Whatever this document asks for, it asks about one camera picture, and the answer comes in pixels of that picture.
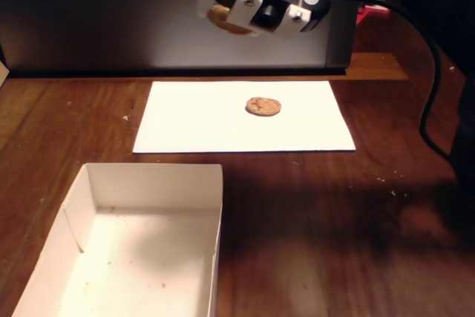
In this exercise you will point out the white cardboard box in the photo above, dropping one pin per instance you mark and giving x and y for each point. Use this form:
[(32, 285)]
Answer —
[(141, 257)]

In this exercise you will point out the white paper sheet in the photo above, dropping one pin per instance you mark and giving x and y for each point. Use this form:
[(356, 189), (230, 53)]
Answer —
[(204, 127)]

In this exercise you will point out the red plastic object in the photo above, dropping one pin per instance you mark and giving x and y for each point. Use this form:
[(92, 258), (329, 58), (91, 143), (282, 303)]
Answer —
[(375, 10)]

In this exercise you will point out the round chocolate chip mini cookie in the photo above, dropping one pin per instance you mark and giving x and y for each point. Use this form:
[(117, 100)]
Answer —
[(262, 106), (219, 15)]

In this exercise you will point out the white object at table edge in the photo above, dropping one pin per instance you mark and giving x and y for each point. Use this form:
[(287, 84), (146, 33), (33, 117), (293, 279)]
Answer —
[(3, 72)]

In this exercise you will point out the dark monitor panel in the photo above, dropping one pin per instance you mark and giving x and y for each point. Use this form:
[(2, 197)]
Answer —
[(111, 16)]

